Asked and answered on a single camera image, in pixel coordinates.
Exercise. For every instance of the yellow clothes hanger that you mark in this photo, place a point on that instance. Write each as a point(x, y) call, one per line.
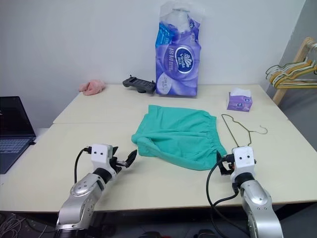
point(274, 79)

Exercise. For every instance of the dark rounded object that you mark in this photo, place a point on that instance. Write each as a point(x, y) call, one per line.
point(151, 235)
point(207, 234)

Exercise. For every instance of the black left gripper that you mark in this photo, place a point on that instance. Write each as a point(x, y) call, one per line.
point(116, 164)

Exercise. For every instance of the dark laptop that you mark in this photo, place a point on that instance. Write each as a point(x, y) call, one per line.
point(12, 129)

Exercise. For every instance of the black handheld controller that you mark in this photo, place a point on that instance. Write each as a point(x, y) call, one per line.
point(140, 84)

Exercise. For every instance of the small purple tissue pack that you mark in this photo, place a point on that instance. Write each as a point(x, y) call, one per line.
point(239, 101)

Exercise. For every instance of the pink cloth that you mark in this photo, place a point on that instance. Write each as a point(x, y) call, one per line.
point(92, 88)

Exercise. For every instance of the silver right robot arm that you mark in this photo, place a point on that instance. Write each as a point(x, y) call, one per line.
point(257, 203)

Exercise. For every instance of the wooden clothes rack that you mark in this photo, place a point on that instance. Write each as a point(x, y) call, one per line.
point(301, 53)

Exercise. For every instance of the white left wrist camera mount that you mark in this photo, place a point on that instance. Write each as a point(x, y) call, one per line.
point(100, 155)

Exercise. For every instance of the large purple tissue pack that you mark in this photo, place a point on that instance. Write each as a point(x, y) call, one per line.
point(178, 69)

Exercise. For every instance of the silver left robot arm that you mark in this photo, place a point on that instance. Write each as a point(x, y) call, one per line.
point(81, 193)

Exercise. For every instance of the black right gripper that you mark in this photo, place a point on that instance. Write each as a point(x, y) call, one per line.
point(227, 164)

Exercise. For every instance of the green shorts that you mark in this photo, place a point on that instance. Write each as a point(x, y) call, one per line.
point(178, 134)

